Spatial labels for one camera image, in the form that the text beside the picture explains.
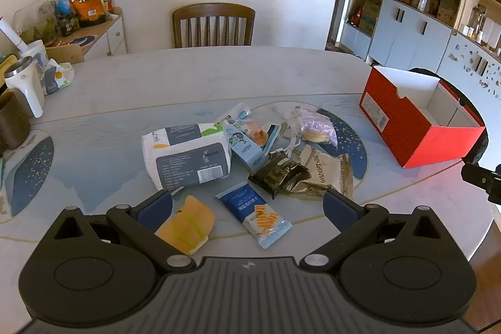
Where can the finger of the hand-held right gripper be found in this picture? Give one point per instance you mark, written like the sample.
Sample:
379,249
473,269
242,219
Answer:
479,177

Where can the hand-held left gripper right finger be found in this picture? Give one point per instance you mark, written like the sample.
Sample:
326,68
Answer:
340,207

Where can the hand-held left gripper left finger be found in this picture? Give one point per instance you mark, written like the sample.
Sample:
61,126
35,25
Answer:
154,207

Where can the yellow cake packet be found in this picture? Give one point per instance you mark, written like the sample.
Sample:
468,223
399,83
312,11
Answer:
188,224

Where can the beige snack packet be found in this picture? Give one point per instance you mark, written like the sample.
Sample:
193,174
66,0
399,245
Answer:
328,169

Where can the white tissue pack grey label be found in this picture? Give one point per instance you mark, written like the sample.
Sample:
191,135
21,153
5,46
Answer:
184,158

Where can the black snack packet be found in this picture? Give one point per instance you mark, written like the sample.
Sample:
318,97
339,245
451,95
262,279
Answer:
278,173

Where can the clear-wrapped purple bread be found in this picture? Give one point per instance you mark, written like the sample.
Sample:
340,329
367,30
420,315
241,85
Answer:
313,126

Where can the red cardboard box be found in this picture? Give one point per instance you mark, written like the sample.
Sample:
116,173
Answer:
391,138

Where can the blue cracker packet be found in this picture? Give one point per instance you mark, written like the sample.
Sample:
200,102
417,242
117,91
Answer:
250,210

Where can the blue milk carton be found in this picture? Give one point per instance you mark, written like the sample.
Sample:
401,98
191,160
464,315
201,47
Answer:
244,152

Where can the white snack packet orange picture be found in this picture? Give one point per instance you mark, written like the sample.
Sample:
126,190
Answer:
250,122

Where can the grey marble desktop table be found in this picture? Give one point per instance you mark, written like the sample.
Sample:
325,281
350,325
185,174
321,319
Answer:
156,83

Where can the glass jar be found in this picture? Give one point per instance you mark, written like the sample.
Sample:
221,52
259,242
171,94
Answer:
476,21

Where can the printed tissue pack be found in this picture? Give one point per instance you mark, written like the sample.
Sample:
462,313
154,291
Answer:
58,77

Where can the brown cylinder container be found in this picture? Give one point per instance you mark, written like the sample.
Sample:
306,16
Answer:
13,122

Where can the white sideboard wooden top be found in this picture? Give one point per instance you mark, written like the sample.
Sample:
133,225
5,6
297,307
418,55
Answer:
113,40

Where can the white kettle steel rim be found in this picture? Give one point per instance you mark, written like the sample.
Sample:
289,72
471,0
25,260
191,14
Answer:
23,87

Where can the cardboard box on shelf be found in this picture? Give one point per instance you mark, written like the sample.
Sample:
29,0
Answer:
370,19

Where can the red bottle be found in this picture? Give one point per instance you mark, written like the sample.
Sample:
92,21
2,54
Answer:
355,17

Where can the white printed cup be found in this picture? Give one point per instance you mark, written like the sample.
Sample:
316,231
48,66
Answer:
39,52

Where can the brown wooden chair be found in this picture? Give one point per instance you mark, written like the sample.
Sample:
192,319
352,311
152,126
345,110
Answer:
213,9

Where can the red-capped jar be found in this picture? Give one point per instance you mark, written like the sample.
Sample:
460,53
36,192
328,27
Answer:
107,1

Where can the orange snack bag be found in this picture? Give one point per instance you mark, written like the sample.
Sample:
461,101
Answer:
84,1

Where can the white paper roll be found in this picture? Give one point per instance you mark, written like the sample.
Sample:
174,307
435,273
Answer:
11,32

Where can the grey wall cabinet unit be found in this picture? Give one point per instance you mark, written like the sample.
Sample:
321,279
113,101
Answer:
411,32

